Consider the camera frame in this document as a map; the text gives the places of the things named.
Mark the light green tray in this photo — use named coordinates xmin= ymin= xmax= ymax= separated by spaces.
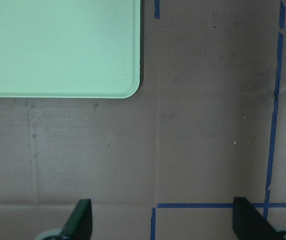
xmin=0 ymin=0 xmax=141 ymax=99

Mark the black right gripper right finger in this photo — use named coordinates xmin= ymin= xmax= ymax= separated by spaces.
xmin=233 ymin=197 xmax=286 ymax=240

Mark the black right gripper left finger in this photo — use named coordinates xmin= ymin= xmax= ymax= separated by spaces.
xmin=58 ymin=199 xmax=93 ymax=240

